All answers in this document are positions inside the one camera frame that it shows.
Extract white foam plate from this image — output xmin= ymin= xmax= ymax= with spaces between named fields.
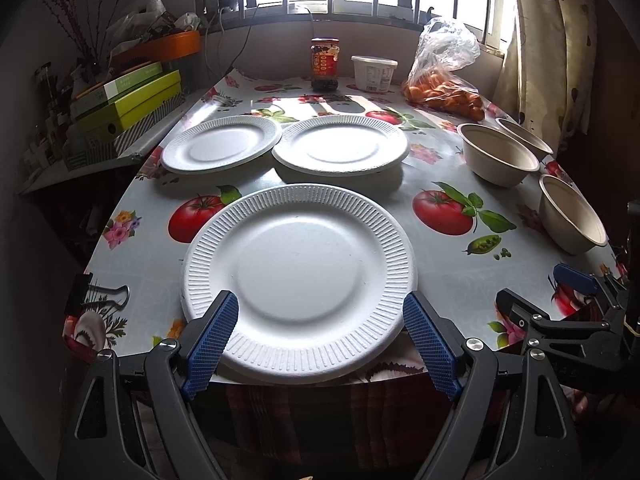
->
xmin=272 ymin=115 xmax=409 ymax=177
xmin=160 ymin=115 xmax=282 ymax=174
xmin=181 ymin=183 xmax=418 ymax=385

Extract beige paper bowl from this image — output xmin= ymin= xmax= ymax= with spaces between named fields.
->
xmin=538 ymin=174 xmax=608 ymax=255
xmin=496 ymin=118 xmax=553 ymax=162
xmin=457 ymin=124 xmax=539 ymax=188

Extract floral cream curtain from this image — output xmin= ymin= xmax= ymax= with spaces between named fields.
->
xmin=491 ymin=0 xmax=598 ymax=153

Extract red label sauce jar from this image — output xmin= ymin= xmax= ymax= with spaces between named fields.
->
xmin=310 ymin=37 xmax=340 ymax=93

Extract white plastic tub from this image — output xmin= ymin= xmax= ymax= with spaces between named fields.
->
xmin=352 ymin=55 xmax=398 ymax=94

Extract black white striped box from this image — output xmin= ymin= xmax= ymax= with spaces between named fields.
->
xmin=63 ymin=93 xmax=186 ymax=170

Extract plastic bag of oranges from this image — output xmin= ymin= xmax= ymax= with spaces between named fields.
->
xmin=401 ymin=18 xmax=485 ymax=122

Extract floral fruit print tablecloth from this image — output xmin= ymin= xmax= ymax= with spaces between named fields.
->
xmin=62 ymin=70 xmax=629 ymax=386

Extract grey side shelf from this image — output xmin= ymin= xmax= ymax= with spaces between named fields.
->
xmin=16 ymin=89 xmax=205 ymax=195

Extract crumpled white plastic bags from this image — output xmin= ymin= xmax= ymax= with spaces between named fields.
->
xmin=105 ymin=0 xmax=202 ymax=47

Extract white green flat box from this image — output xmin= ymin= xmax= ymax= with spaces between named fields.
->
xmin=70 ymin=62 xmax=163 ymax=118

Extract black binder clip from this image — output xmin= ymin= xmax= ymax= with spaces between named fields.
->
xmin=64 ymin=273 xmax=130 ymax=318

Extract lime green flat box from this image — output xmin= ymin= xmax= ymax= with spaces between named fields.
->
xmin=76 ymin=70 xmax=181 ymax=140

